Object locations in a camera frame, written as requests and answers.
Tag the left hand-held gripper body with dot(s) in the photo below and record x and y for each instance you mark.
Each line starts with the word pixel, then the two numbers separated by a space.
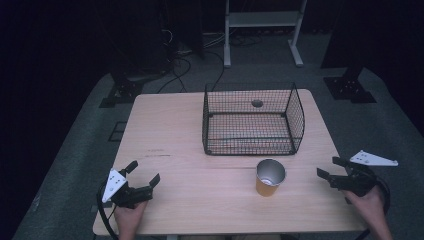
pixel 128 196

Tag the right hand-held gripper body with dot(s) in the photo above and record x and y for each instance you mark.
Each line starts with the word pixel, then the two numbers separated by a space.
pixel 358 180

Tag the orange paper cup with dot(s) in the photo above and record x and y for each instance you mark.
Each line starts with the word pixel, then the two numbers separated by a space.
pixel 269 176

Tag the small dark round disc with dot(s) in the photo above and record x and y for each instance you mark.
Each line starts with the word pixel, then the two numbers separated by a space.
pixel 257 103

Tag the person's right hand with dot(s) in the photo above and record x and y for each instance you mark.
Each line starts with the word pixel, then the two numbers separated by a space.
pixel 366 206

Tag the black stand base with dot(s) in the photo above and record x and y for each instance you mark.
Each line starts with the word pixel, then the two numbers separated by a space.
pixel 348 88
pixel 121 91

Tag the white metal stand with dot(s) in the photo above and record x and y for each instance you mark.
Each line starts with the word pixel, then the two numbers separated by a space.
pixel 263 20

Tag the person's left hand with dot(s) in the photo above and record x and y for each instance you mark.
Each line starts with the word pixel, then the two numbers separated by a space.
pixel 129 216

